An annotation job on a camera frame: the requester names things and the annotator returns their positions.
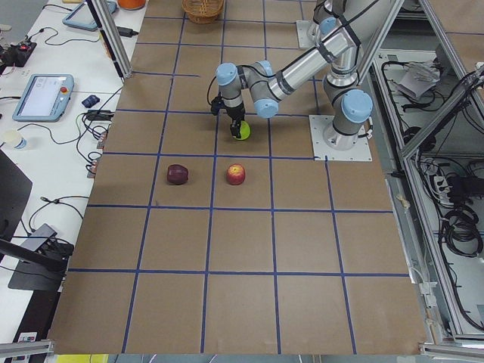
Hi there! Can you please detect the green apple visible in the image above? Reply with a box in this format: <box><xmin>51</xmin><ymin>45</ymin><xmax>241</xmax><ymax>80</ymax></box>
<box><xmin>234</xmin><ymin>120</ymin><xmax>250</xmax><ymax>141</ymax></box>

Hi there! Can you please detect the teach pendant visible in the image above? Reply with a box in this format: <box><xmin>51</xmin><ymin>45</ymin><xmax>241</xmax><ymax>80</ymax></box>
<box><xmin>62</xmin><ymin>1</ymin><xmax>118</xmax><ymax>31</ymax></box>
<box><xmin>12</xmin><ymin>74</ymin><xmax>75</xmax><ymax>123</ymax></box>

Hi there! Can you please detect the aluminium frame post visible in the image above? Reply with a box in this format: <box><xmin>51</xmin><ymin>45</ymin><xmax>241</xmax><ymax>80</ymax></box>
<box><xmin>86</xmin><ymin>0</ymin><xmax>132</xmax><ymax>79</ymax></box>

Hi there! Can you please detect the orange bucket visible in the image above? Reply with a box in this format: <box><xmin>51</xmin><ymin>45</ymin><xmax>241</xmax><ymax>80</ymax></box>
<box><xmin>117</xmin><ymin>0</ymin><xmax>147</xmax><ymax>11</ymax></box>

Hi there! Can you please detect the near teach pendant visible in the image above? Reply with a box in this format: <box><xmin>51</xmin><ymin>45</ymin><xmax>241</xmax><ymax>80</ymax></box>
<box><xmin>12</xmin><ymin>74</ymin><xmax>75</xmax><ymax>123</ymax></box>

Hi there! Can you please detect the dark red apple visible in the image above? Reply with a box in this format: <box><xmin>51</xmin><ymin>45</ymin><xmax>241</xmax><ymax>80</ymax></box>
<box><xmin>166</xmin><ymin>164</ymin><xmax>189</xmax><ymax>185</ymax></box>

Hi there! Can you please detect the black monitor stand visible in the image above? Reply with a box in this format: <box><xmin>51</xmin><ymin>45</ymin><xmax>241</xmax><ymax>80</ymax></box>
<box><xmin>1</xmin><ymin>153</ymin><xmax>73</xmax><ymax>292</ymax></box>

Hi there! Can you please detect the white paper cup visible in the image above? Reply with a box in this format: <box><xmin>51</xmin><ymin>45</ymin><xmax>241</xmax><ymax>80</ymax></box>
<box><xmin>2</xmin><ymin>129</ymin><xmax>27</xmax><ymax>150</ymax></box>

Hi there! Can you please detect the far teach pendant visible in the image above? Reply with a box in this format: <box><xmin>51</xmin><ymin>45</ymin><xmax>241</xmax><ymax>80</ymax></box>
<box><xmin>62</xmin><ymin>1</ymin><xmax>118</xmax><ymax>31</ymax></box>

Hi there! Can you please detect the blue checkered pouch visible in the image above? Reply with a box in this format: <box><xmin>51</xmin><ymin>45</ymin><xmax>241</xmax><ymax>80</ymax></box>
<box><xmin>82</xmin><ymin>95</ymin><xmax>100</xmax><ymax>109</ymax></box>

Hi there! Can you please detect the red yellow apple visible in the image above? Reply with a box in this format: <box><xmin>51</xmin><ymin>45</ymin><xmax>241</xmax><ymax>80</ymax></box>
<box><xmin>226</xmin><ymin>163</ymin><xmax>246</xmax><ymax>185</ymax></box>

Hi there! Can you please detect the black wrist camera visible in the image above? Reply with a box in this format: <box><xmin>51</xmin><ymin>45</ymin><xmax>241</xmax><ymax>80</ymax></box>
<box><xmin>210</xmin><ymin>95</ymin><xmax>225</xmax><ymax>116</ymax></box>

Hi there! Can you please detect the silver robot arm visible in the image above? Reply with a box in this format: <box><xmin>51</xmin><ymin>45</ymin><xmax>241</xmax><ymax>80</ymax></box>
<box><xmin>209</xmin><ymin>1</ymin><xmax>391</xmax><ymax>140</ymax></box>

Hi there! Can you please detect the black power adapter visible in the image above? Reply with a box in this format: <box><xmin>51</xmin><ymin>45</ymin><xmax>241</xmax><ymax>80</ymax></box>
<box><xmin>116</xmin><ymin>26</ymin><xmax>139</xmax><ymax>38</ymax></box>

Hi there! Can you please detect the black circuit board box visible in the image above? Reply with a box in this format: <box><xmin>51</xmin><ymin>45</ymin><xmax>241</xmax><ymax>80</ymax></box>
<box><xmin>1</xmin><ymin>41</ymin><xmax>37</xmax><ymax>67</ymax></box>

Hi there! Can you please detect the woven wicker basket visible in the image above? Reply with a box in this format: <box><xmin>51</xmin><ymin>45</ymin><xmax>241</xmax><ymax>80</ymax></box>
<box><xmin>181</xmin><ymin>0</ymin><xmax>225</xmax><ymax>24</ymax></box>

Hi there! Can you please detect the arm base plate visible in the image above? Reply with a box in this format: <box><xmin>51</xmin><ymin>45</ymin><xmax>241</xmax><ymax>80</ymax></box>
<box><xmin>309</xmin><ymin>115</ymin><xmax>372</xmax><ymax>162</ymax></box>
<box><xmin>296</xmin><ymin>20</ymin><xmax>320</xmax><ymax>49</ymax></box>

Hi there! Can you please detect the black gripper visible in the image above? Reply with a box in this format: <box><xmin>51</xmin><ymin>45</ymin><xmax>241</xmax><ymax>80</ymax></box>
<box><xmin>224</xmin><ymin>98</ymin><xmax>246</xmax><ymax>138</ymax></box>

